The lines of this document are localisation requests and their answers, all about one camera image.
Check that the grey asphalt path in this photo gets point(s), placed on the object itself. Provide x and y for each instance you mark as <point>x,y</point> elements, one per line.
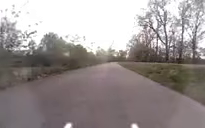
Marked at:
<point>106,93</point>

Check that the robot's own part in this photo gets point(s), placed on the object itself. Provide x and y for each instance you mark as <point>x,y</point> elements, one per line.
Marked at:
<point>134,125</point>
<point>68,125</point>

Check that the dirt and leaf verge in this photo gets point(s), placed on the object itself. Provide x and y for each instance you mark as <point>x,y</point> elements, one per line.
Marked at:
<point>30,75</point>

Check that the row of bare trees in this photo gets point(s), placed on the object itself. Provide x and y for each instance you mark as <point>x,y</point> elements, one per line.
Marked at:
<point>170,36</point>

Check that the grass verge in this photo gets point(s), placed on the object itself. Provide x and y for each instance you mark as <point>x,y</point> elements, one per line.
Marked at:
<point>176,76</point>

